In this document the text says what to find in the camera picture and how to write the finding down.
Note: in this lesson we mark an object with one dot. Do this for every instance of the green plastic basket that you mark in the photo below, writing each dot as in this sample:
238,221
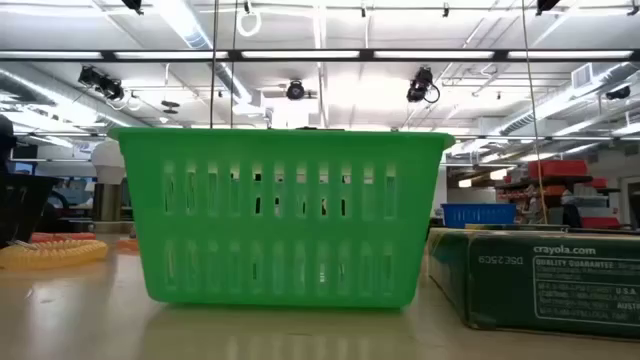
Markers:
280,270

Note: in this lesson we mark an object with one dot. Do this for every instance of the yellow green Crayola crayon box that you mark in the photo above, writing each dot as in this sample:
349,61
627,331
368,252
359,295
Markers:
525,285

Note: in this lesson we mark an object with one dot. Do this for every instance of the yellow spiral coil wristband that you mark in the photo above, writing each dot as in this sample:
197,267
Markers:
55,254

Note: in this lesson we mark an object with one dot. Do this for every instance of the overhead LED light bar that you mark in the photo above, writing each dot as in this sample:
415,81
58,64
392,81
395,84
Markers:
300,54

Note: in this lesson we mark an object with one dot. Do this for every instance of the blue plastic basket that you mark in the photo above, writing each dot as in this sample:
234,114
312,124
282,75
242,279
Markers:
477,215

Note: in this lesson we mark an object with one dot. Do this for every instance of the white bulb brass lamp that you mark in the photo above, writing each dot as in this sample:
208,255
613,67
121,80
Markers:
107,160

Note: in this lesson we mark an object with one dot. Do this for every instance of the red storage bin rack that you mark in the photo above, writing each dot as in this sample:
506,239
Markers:
557,168

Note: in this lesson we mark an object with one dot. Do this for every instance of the black track spotlight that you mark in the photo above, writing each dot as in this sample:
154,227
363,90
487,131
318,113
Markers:
132,5
546,5

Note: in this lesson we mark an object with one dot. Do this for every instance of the round black overhead camera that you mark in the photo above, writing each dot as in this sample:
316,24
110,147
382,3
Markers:
295,90

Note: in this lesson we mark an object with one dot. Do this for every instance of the black rig-mounted camera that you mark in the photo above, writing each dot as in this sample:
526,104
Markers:
620,92
100,82
420,85

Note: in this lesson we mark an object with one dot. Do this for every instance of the black metal rig frame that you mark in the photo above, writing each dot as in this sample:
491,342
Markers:
600,231

